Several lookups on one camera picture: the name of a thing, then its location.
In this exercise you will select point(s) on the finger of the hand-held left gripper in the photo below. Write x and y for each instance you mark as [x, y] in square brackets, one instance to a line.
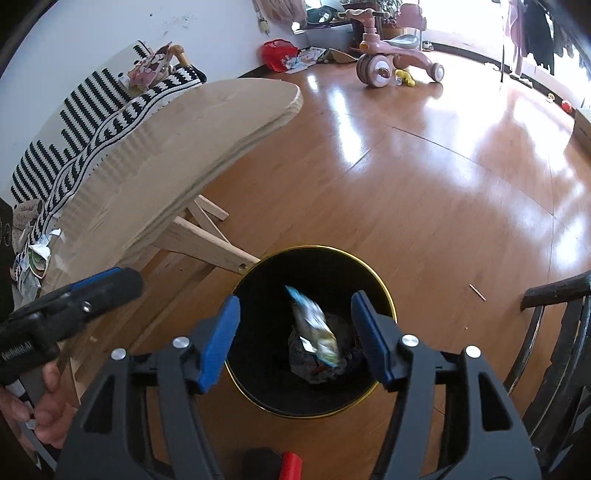
[111, 290]
[99, 276]

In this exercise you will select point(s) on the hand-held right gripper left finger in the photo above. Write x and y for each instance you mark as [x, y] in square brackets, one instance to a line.
[217, 341]

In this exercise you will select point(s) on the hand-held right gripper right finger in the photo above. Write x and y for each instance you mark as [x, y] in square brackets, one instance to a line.
[374, 341]

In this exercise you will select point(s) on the blue white snack wrapper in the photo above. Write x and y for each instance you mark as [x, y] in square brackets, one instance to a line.
[314, 327]

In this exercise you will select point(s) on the black trash bin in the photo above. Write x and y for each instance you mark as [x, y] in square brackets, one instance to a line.
[258, 295]

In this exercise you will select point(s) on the person's left hand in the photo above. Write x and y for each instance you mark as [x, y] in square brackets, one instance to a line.
[53, 406]

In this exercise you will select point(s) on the white green wrapper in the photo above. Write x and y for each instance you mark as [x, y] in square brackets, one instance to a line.
[34, 258]

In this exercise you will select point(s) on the beige clothes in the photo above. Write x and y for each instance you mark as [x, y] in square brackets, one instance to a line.
[25, 221]

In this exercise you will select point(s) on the small wooden stick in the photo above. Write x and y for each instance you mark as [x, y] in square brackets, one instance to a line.
[478, 292]

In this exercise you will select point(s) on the wooden table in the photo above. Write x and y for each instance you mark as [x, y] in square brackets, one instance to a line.
[161, 152]

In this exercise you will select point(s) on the black white striped blanket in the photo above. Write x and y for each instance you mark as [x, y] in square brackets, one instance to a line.
[78, 115]

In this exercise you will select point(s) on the black wooden chair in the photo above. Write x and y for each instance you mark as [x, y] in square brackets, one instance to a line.
[554, 295]

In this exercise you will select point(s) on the pink cartoon cushion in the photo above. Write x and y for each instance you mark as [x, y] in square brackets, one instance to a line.
[147, 69]

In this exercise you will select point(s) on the yellow toy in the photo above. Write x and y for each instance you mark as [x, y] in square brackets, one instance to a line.
[406, 78]

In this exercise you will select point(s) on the red plastic bag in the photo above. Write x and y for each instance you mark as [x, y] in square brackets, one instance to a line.
[277, 53]

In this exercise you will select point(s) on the pink tricycle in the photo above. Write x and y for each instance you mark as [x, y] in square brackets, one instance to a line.
[392, 50]

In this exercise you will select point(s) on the scattered white papers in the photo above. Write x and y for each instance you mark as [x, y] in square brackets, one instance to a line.
[304, 57]

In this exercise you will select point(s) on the cardboard box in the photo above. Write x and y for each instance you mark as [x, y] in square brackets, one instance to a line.
[582, 127]

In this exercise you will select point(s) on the grey storage bin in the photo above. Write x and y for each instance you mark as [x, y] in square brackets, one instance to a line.
[330, 34]

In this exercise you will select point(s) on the patterned curtain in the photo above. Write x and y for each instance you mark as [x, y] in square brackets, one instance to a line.
[281, 9]

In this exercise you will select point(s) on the hanging clothes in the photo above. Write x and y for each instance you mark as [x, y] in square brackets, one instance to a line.
[540, 32]

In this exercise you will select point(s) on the wooden frame sofa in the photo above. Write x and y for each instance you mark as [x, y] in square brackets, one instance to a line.
[182, 56]

